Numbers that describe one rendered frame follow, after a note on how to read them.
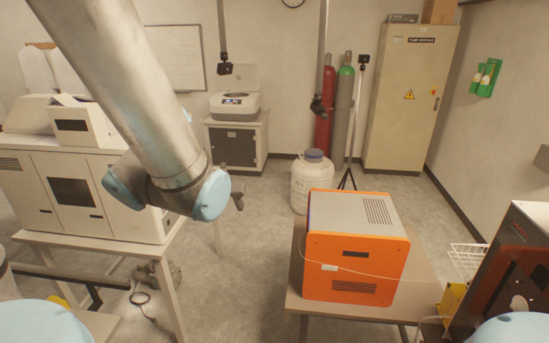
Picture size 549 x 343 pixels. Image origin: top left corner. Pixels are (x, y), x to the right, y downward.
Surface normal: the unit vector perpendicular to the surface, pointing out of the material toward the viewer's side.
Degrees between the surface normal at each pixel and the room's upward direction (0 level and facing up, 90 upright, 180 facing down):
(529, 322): 5
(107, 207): 90
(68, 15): 107
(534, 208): 0
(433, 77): 90
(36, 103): 40
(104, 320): 0
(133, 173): 49
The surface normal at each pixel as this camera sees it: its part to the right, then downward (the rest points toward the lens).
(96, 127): 0.99, 0.06
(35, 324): 0.07, -0.86
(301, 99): -0.13, 0.47
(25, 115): -0.08, -0.37
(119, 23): 0.86, 0.28
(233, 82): -0.13, 0.68
